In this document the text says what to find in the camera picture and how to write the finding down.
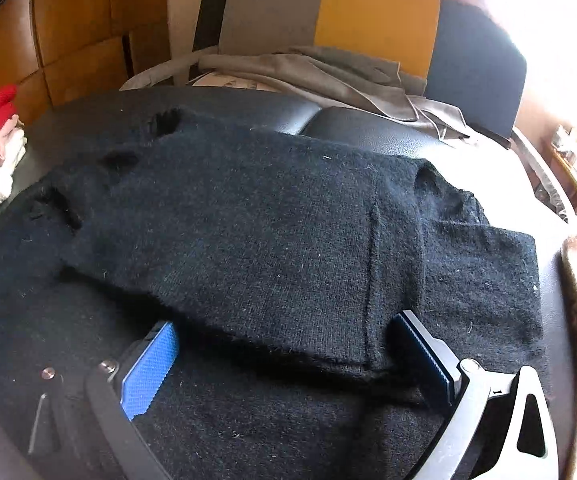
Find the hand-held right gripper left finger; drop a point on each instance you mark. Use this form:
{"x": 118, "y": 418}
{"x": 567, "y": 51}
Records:
{"x": 151, "y": 370}

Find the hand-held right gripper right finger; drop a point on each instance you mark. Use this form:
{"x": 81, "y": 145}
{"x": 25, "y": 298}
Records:
{"x": 426, "y": 360}

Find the black knit sweater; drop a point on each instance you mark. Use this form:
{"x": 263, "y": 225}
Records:
{"x": 268, "y": 240}

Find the grey garment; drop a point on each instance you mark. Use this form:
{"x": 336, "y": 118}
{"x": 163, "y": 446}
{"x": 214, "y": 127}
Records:
{"x": 343, "y": 80}

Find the wooden wardrobe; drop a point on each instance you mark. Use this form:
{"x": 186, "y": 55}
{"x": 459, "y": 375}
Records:
{"x": 78, "y": 35}

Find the grey yellow blue sofa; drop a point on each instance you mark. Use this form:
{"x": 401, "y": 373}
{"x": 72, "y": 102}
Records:
{"x": 378, "y": 15}

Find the bright window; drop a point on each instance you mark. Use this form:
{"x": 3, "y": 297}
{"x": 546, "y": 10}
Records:
{"x": 543, "y": 10}

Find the black hanging cloth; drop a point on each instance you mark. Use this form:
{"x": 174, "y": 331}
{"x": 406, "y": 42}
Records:
{"x": 218, "y": 5}

